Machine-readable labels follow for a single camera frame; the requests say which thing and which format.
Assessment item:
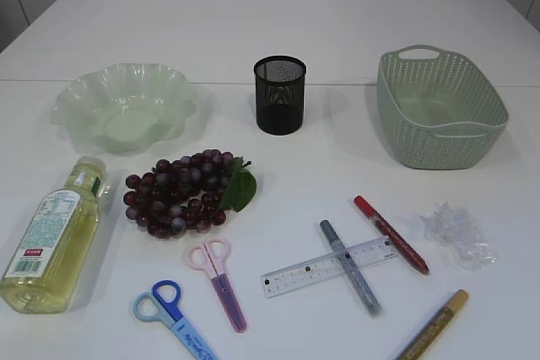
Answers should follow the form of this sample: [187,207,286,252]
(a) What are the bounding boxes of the purple grape bunch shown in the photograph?
[123,148,257,239]

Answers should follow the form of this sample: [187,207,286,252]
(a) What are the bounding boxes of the pink scissors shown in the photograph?
[186,238,247,333]

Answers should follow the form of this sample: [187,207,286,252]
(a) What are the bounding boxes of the blue scissors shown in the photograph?
[132,280,219,360]

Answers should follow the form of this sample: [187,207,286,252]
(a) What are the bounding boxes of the clear plastic sheet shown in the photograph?
[420,202,500,271]

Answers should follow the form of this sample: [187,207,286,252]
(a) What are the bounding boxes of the yellow tea bottle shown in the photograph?
[1,157,106,314]

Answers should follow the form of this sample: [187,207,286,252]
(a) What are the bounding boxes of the black mesh pen holder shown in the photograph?
[253,55,306,136]

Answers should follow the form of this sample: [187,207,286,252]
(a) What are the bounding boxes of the clear plastic ruler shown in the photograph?
[261,237,397,298]

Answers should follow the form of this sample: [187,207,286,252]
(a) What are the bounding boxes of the red marker pen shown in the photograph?
[354,196,429,276]

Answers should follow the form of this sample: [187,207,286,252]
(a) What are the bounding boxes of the green wavy plastic plate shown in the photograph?
[51,63,196,154]

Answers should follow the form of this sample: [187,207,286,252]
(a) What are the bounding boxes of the green plastic basket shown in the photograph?
[377,45,509,170]

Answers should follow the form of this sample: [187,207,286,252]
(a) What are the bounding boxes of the grey marker pen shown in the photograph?
[320,220,382,317]

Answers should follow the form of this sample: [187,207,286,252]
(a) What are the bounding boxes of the gold marker pen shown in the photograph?
[396,289,469,360]

